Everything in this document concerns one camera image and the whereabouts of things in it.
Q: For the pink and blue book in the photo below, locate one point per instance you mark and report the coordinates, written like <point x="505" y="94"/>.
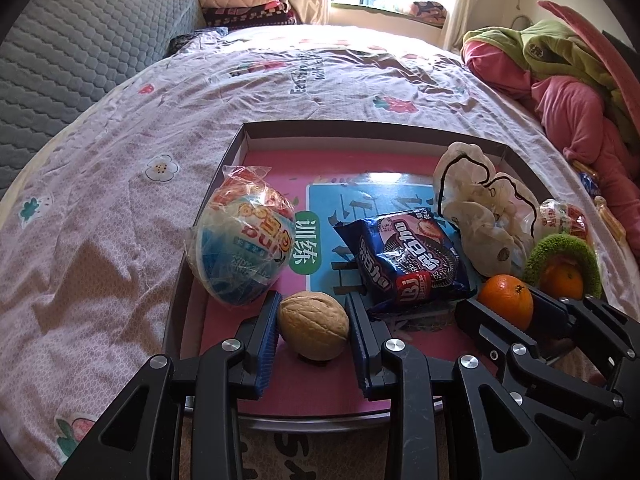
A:
<point x="310" y="385"/>

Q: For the orange snack packet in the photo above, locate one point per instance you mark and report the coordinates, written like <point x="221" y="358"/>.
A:
<point x="584" y="166"/>

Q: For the green blanket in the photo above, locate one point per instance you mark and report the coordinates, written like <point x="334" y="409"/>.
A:
<point x="555" y="45"/>

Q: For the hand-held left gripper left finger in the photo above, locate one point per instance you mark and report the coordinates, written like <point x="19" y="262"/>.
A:
<point x="270" y="345"/>

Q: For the red white toy egg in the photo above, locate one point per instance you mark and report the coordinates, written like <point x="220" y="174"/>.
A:
<point x="240" y="250"/>
<point x="562" y="217"/>

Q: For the dark cloth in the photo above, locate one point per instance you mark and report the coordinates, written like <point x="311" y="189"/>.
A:
<point x="197" y="40"/>

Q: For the black television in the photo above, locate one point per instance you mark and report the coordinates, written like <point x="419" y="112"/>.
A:
<point x="620" y="42"/>

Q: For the dark patterned folded blanket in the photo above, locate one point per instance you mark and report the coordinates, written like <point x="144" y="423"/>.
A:
<point x="260" y="15"/>

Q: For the blue cookie packet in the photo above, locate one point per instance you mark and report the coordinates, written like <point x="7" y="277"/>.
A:
<point x="400" y="260"/>

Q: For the yellow snack packet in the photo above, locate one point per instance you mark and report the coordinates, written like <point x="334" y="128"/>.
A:
<point x="610" y="217"/>

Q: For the shallow grey cardboard box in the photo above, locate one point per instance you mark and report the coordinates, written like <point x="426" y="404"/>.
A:
<point x="350" y="137"/>

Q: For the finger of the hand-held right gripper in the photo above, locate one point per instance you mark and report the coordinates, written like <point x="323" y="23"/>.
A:
<point x="555" y="310"/>
<point x="480" y="325"/>

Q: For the small blue snack packet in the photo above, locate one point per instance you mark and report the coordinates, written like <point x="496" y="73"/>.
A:
<point x="590" y="184"/>

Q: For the orange mandarin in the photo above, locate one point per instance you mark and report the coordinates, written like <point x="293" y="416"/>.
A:
<point x="562" y="282"/>
<point x="505" y="300"/>

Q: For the patterned cloth on windowsill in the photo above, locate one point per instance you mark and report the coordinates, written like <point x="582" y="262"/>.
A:
<point x="425" y="10"/>

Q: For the pink cushion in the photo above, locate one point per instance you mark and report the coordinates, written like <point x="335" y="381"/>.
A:
<point x="600" y="45"/>

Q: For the pink folded blanket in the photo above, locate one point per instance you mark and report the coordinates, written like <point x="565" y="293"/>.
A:
<point x="235" y="1"/>

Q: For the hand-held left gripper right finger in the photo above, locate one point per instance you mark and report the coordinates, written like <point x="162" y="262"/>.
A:
<point x="357" y="345"/>

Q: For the walnut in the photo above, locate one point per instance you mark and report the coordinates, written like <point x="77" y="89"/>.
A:
<point x="312" y="325"/>

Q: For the pink quilt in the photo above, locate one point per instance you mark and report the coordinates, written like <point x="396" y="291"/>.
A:
<point x="575" y="105"/>

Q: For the grey quilted headboard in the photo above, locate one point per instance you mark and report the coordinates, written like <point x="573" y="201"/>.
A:
<point x="75" y="50"/>

